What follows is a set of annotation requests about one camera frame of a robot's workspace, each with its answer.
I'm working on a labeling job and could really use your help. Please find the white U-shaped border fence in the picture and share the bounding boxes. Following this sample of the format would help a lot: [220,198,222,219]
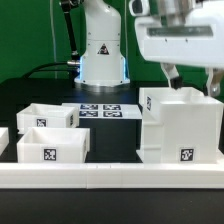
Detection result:
[0,127,224,190]

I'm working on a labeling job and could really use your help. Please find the white hanging cable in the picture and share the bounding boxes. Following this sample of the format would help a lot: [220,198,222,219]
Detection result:
[49,0,58,80]

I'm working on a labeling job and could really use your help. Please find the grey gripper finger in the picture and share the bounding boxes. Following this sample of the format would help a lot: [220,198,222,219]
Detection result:
[206,68,222,97]
[161,63,182,90]

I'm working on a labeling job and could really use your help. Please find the white marker sheet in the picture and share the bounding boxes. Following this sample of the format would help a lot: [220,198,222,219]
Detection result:
[63,103,142,120]

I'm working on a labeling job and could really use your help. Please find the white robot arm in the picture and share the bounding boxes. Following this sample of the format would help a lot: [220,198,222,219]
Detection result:
[60,0,224,96]

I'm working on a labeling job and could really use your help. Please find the black cable at base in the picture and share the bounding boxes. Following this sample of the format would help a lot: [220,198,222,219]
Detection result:
[22,60,82,80]

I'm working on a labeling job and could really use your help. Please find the white drawer cabinet frame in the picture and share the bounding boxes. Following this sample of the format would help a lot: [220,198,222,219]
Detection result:
[138,87,224,164]

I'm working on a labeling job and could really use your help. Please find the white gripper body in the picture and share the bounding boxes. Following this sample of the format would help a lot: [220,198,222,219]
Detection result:
[135,0,224,69]

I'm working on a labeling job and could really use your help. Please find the white front drawer box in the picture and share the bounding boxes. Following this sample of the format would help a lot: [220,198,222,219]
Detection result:
[17,127,90,164]

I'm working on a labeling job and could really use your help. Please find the white drawer box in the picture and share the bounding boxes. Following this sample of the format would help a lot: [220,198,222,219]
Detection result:
[16,103,79,134]
[17,127,90,164]

